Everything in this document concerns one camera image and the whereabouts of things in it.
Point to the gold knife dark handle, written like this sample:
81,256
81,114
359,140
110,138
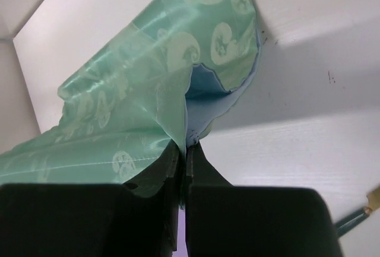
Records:
361,213

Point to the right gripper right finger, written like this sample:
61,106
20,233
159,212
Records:
227,220

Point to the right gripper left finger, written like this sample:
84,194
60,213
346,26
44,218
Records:
135,218

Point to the green patterned cloth placemat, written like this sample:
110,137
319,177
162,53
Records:
163,78

